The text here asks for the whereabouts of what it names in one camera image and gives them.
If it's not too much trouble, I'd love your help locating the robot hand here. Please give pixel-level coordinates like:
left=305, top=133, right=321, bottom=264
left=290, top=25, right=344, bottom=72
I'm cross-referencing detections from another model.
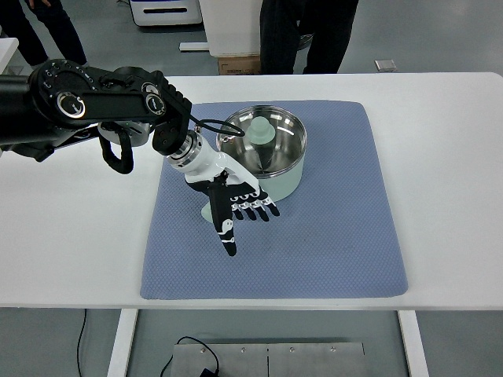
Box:
left=182, top=139, right=281, bottom=258

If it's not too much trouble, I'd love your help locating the green pot with handle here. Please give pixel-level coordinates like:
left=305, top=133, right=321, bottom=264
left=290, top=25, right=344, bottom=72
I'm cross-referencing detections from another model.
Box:
left=200, top=104, right=307, bottom=223

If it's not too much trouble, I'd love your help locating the person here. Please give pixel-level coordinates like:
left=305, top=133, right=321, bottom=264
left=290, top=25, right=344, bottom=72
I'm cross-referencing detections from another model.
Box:
left=259, top=0, right=361, bottom=75
left=0, top=0, right=88, bottom=68

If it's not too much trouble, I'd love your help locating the glass lid with green knob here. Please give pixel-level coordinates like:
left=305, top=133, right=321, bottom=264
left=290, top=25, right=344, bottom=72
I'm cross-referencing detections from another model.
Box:
left=217, top=104, right=307, bottom=178

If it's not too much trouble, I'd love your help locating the blue textured mat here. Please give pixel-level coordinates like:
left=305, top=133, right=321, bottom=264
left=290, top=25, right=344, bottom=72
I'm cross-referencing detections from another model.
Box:
left=140, top=100, right=409, bottom=302

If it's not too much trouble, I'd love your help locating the white appliance with black slot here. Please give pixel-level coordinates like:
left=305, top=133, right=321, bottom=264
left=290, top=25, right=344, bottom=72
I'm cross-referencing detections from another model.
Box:
left=128, top=0, right=204, bottom=27

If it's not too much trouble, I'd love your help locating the cardboard box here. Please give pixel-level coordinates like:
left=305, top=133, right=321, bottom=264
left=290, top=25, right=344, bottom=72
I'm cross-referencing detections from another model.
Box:
left=217, top=54, right=263, bottom=76

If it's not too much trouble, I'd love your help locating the white table leg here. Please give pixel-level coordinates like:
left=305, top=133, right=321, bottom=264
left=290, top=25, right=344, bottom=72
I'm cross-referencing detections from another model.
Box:
left=396, top=309, right=430, bottom=377
left=106, top=309, right=139, bottom=377

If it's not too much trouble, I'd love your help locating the white upright panel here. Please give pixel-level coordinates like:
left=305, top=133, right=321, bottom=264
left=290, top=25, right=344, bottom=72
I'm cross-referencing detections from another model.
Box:
left=199, top=0, right=263, bottom=58

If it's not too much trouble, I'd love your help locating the grey metal plate with screws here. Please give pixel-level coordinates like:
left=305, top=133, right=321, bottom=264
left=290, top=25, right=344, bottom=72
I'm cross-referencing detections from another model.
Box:
left=174, top=342, right=365, bottom=377

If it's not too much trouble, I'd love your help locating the thin black cable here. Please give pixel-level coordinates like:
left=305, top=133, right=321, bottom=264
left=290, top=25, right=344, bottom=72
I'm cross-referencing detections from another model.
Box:
left=76, top=309, right=88, bottom=377

